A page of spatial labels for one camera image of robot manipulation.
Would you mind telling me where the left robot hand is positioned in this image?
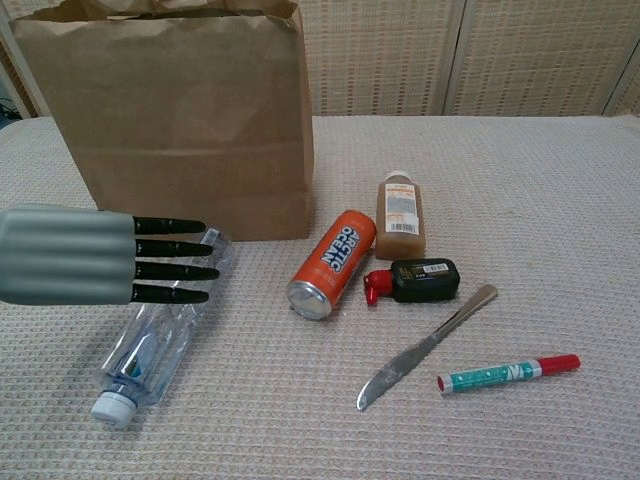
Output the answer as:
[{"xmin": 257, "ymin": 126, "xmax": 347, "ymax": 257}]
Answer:
[{"xmin": 0, "ymin": 204, "xmax": 221, "ymax": 306}]

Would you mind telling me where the clear plastic water bottle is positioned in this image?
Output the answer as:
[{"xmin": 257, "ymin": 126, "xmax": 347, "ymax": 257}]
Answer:
[{"xmin": 89, "ymin": 227, "xmax": 234, "ymax": 430}]

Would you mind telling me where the brown paper bag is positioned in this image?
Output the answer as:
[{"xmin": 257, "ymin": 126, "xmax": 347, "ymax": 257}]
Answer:
[{"xmin": 9, "ymin": 0, "xmax": 316, "ymax": 244}]

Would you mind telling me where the woven bamboo screen panel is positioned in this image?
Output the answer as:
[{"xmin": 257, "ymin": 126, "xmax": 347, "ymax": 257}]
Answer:
[
  {"xmin": 0, "ymin": 0, "xmax": 51, "ymax": 120},
  {"xmin": 299, "ymin": 0, "xmax": 464, "ymax": 118},
  {"xmin": 602, "ymin": 0, "xmax": 640, "ymax": 118},
  {"xmin": 442, "ymin": 0, "xmax": 626, "ymax": 118}
]

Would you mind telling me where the orange Arctic Ocean can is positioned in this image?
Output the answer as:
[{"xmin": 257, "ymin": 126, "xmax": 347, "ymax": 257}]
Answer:
[{"xmin": 286, "ymin": 209, "xmax": 378, "ymax": 321}]

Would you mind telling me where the brown juice bottle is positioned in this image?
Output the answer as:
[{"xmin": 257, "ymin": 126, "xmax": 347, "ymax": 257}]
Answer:
[{"xmin": 374, "ymin": 170, "xmax": 429, "ymax": 261}]

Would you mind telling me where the metal table knife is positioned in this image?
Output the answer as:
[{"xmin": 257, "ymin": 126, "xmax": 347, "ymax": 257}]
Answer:
[{"xmin": 356, "ymin": 283, "xmax": 500, "ymax": 413}]

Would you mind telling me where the black bottle red cap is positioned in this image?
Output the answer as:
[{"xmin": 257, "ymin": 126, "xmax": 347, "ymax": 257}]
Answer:
[{"xmin": 363, "ymin": 257, "xmax": 461, "ymax": 307}]

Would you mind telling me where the white woven tablecloth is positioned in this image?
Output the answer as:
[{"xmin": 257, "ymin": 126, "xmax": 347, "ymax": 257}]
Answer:
[{"xmin": 0, "ymin": 115, "xmax": 640, "ymax": 480}]

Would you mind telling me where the green marker red cap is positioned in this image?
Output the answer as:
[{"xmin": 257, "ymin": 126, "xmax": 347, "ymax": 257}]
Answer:
[{"xmin": 437, "ymin": 353, "xmax": 581, "ymax": 396}]

